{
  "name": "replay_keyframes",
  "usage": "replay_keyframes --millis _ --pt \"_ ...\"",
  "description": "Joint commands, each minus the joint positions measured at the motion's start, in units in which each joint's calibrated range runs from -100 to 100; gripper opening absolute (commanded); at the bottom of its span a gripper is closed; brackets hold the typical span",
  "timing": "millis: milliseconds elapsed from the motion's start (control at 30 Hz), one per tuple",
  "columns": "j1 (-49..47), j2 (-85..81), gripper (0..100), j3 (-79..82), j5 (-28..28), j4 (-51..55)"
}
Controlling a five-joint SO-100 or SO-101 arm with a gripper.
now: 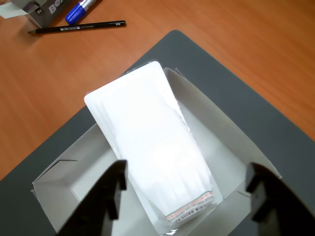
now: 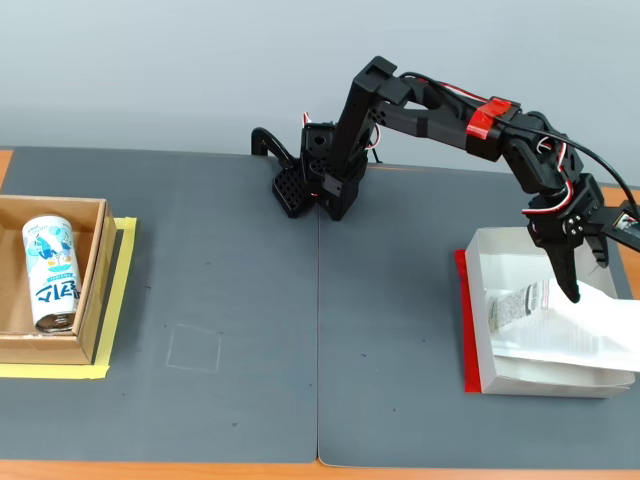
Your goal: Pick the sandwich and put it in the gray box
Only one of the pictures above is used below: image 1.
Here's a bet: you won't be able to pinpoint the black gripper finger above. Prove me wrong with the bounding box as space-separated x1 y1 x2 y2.
245 162 315 236
58 159 128 236

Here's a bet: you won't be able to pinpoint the white packaged sandwich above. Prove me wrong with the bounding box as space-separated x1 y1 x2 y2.
83 60 223 236

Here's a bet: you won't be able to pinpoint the dark gray table mat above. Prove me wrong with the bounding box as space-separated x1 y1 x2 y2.
0 29 315 236

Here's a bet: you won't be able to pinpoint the black pencil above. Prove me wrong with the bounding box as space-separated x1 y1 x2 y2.
27 20 126 34

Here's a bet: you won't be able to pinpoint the blue marker pen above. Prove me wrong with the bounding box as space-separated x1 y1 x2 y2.
64 0 99 25

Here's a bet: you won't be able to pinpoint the gray battery carton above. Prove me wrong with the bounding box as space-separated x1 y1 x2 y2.
0 0 74 28

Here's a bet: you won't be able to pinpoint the gray paper tray box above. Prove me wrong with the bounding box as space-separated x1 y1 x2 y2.
31 66 283 236

